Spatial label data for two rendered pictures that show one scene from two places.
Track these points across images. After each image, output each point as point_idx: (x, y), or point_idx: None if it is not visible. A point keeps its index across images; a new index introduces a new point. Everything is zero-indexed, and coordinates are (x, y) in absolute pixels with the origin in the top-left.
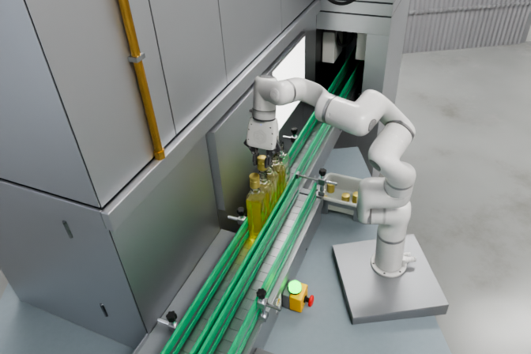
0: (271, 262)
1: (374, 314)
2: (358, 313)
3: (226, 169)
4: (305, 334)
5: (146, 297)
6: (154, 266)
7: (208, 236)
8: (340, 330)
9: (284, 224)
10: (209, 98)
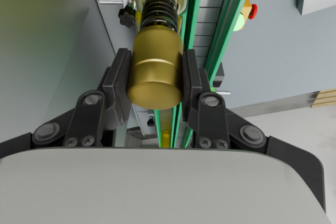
0: (202, 19)
1: (334, 4)
2: (311, 8)
3: (30, 64)
4: (240, 32)
5: (124, 124)
6: (117, 136)
7: (98, 31)
8: (279, 18)
9: None
10: None
